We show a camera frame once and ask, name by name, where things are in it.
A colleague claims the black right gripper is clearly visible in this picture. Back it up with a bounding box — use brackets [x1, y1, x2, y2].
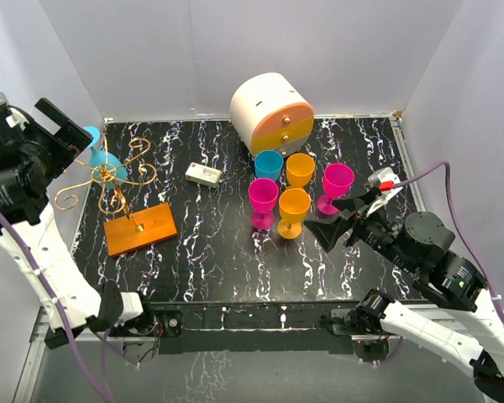
[303, 189, 416, 272]

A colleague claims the pink wine glass front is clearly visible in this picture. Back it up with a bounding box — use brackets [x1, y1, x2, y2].
[317, 163, 355, 216]

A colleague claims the pink wine glass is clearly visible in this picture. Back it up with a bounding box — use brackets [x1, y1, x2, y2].
[248, 178, 279, 230]
[317, 163, 355, 216]

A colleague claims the blue wine glass back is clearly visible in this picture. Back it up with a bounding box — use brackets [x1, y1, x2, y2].
[83, 126, 128, 185]

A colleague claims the blue wine glass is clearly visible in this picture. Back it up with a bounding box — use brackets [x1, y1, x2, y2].
[83, 126, 128, 185]
[254, 149, 284, 181]

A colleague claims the yellow wine glass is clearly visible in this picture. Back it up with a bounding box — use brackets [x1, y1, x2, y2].
[286, 153, 315, 188]
[278, 187, 311, 239]

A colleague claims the blue wine glass front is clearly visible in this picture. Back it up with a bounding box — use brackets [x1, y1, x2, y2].
[254, 149, 284, 181]

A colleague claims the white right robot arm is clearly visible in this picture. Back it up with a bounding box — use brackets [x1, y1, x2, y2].
[304, 191, 504, 402]

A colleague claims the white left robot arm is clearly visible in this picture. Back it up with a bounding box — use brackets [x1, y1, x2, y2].
[0, 92, 157, 348]

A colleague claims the orange wooden rack base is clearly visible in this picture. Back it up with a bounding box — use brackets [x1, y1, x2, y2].
[104, 202, 178, 258]

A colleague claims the small white cardboard box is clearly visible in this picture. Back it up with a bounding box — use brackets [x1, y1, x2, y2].
[185, 163, 222, 188]

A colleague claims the white round drawer cabinet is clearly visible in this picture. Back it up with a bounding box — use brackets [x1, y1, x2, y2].
[229, 72, 314, 157]

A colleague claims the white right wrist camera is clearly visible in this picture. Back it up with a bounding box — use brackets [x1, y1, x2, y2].
[366, 167, 401, 217]

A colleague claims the gold wire glass rack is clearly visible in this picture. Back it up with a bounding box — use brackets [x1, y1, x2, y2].
[54, 134, 157, 217]

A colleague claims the black front mounting rail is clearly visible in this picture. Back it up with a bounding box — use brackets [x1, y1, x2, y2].
[33, 300, 446, 358]

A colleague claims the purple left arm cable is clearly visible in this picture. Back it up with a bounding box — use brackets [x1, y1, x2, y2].
[0, 195, 139, 403]

